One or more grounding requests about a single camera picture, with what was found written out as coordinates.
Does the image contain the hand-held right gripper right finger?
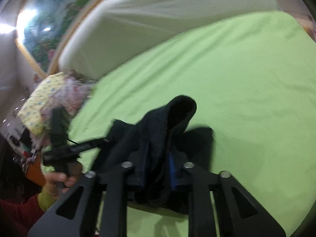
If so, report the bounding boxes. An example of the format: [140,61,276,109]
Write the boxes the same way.
[168,152,287,237]

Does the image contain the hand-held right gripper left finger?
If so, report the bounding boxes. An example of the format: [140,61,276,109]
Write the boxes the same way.
[27,142,150,237]

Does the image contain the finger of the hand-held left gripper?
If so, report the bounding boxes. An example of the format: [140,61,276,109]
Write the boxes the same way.
[70,136,116,155]

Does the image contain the black pants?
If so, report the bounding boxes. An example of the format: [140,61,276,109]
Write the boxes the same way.
[92,94,216,215]

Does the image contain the person's left forearm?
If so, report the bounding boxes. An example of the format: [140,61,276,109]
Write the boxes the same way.
[0,185,62,237]

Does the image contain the person's left hand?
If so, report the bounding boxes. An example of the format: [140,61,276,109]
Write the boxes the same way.
[43,164,83,198]

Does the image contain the yellow dotted pillow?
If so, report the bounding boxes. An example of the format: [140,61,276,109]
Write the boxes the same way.
[17,72,72,136]

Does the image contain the pink floral pillow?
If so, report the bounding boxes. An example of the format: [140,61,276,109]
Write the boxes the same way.
[41,74,97,134]

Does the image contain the cluttered side table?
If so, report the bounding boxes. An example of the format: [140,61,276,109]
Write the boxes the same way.
[0,114,48,187]

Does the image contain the gold framed landscape painting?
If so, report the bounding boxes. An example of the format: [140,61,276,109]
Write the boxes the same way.
[15,0,139,78]

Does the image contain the green bed sheet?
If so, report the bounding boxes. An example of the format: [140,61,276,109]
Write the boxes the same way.
[41,11,316,237]

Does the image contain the white striped covered headboard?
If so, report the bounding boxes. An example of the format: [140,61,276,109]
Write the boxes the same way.
[58,0,284,79]

